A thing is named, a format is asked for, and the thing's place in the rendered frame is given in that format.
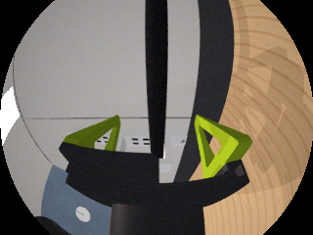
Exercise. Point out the grey wall panel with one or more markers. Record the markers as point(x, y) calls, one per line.
point(83, 61)

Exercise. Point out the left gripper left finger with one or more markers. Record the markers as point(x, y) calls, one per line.
point(88, 136)

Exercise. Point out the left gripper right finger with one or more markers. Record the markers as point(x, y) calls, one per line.
point(234, 144)

